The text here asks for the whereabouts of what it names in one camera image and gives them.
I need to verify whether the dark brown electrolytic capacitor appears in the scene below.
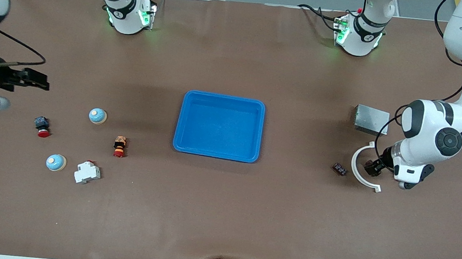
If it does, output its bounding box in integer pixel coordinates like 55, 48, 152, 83
364, 160, 379, 178

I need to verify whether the small black electrolytic capacitor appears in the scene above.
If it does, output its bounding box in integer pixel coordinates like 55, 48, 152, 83
331, 162, 348, 177

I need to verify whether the blue service bell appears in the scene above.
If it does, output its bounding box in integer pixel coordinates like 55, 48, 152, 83
45, 153, 68, 172
88, 107, 108, 125

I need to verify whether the blue plastic tray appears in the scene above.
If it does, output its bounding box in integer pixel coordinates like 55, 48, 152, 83
171, 89, 267, 164

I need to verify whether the grey metal box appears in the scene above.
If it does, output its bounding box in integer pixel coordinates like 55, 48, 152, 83
352, 104, 391, 137

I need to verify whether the white circuit breaker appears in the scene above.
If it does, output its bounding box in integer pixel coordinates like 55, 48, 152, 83
73, 159, 102, 186

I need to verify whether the orange yellow emergency stop button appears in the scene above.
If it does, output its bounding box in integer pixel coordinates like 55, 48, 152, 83
112, 135, 128, 159

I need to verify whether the brown table cover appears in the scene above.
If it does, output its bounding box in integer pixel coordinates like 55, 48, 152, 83
0, 0, 462, 259

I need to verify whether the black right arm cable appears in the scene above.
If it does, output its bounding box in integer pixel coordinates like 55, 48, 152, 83
0, 27, 50, 70

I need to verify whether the white curved plastic bracket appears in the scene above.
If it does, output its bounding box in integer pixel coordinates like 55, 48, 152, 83
348, 140, 386, 193

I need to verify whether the red pushbutton switch black body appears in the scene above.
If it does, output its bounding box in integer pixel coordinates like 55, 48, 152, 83
33, 115, 53, 139

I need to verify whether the black left base cable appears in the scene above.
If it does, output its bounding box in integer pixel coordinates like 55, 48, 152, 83
295, 3, 344, 32

